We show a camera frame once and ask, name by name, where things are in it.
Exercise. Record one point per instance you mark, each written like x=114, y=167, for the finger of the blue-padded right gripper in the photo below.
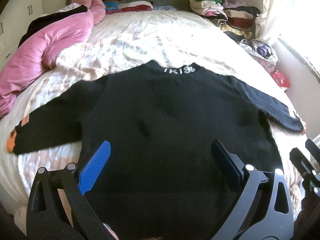
x=304, y=167

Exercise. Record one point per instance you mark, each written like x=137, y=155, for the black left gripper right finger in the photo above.
x=263, y=209

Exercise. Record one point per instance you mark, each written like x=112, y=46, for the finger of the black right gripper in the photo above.
x=313, y=149

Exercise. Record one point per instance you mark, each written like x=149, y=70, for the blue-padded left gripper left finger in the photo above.
x=57, y=207

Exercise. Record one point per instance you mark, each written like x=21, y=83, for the black sweater with orange cuffs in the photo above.
x=160, y=179

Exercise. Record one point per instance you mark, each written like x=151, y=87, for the pile of folded clothes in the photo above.
x=236, y=18

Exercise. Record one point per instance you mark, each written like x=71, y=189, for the red and white folded clothes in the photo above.
x=133, y=7

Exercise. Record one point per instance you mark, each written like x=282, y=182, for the red plastic bag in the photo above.
x=280, y=80

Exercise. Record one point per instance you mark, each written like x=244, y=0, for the floral laundry basket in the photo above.
x=264, y=54

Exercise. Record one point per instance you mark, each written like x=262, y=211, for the cream curtain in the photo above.
x=271, y=22

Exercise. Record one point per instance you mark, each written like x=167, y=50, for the pink quilt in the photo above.
x=38, y=53

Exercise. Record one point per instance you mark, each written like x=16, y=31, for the peach floral bedspread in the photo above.
x=118, y=43

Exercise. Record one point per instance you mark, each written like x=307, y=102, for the black garment on quilt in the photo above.
x=41, y=22

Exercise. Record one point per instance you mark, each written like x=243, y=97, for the white wardrobe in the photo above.
x=15, y=19

